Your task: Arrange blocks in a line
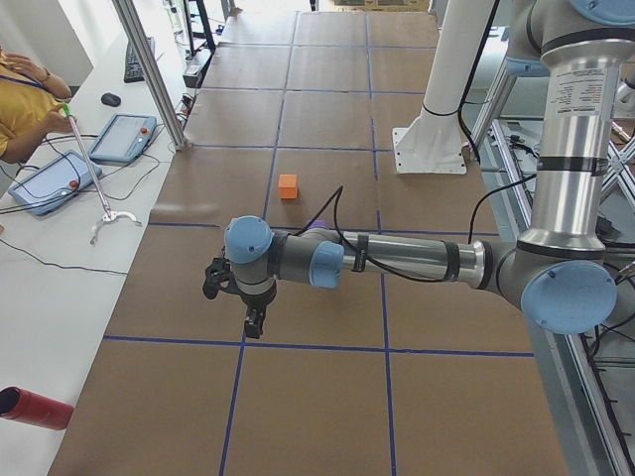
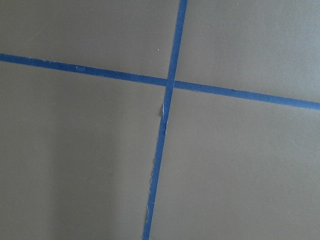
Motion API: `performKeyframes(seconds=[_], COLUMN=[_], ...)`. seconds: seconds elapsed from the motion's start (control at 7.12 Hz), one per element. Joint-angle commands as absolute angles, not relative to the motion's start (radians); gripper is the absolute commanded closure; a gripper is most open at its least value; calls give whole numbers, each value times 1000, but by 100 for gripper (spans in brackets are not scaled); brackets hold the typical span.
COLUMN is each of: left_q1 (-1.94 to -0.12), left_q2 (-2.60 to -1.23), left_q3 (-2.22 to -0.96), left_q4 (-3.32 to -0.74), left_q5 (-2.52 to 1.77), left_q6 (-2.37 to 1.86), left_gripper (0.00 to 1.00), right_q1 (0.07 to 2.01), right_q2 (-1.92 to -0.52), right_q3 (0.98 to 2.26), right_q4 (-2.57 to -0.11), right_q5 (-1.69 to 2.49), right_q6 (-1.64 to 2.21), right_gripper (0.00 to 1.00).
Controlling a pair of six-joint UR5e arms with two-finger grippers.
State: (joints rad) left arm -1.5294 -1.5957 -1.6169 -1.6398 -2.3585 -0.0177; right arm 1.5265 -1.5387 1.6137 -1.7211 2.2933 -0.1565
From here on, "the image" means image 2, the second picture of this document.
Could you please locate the blue tape strip crosswise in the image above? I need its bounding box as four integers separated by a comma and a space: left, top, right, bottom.
0, 53, 320, 111

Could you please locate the blue tape strip lengthwise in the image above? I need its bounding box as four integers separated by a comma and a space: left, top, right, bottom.
141, 0, 188, 240

